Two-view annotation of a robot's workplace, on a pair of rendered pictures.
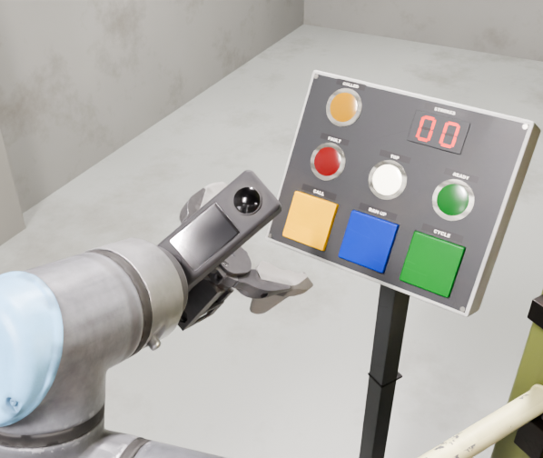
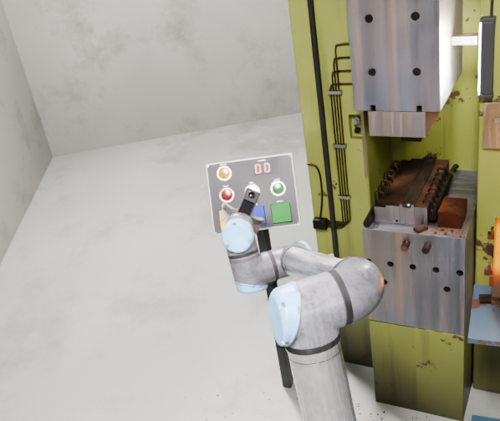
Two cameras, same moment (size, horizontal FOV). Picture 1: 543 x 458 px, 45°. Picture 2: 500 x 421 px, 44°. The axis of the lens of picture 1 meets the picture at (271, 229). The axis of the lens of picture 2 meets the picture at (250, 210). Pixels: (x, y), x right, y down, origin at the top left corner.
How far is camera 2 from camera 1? 1.47 m
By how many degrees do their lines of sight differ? 24
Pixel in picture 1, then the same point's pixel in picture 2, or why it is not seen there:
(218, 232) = (248, 205)
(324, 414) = (235, 348)
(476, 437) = not seen: hidden behind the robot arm
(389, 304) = (264, 245)
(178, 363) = (140, 369)
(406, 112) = (247, 165)
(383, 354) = not seen: hidden behind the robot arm
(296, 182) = (217, 207)
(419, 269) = (278, 216)
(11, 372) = (248, 233)
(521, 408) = not seen: hidden behind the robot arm
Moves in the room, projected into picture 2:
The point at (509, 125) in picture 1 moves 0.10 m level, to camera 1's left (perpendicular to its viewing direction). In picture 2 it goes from (284, 156) to (263, 165)
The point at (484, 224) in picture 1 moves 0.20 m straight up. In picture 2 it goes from (292, 191) to (285, 143)
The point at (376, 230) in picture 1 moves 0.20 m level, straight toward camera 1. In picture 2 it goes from (257, 210) to (277, 232)
